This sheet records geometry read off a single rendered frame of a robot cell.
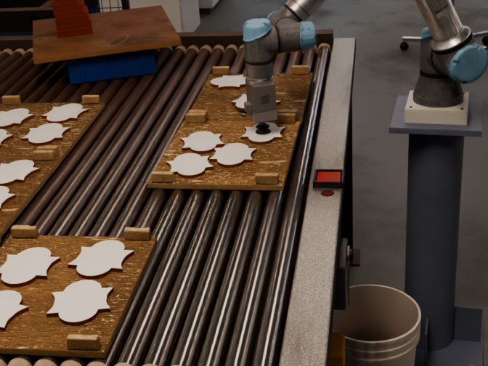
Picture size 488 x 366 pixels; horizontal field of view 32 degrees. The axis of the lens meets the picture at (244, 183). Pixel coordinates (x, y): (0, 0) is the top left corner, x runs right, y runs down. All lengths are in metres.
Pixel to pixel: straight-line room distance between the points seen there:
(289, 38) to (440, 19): 0.43
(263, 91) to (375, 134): 2.44
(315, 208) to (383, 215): 1.86
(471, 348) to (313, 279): 1.39
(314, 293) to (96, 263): 0.47
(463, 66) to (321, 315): 1.02
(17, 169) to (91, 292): 0.68
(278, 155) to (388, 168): 2.09
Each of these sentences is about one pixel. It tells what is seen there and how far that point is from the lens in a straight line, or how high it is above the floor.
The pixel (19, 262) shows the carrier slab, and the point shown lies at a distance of 1.88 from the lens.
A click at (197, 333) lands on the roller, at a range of 1.62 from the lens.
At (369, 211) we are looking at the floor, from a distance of 3.89.
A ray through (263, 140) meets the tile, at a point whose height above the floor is 0.95.
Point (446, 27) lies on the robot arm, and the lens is 2.40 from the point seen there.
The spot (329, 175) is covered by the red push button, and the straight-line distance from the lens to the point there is 2.13.
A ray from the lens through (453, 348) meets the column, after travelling 3.06.
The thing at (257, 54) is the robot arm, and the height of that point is 1.19.
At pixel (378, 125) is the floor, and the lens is 4.80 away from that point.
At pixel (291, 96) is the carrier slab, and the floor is 0.94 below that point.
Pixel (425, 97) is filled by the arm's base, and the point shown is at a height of 0.94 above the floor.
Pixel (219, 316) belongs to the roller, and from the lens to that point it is 1.65.
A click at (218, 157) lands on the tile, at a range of 2.23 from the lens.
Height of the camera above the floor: 1.88
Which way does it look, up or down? 27 degrees down
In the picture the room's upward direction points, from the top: 4 degrees counter-clockwise
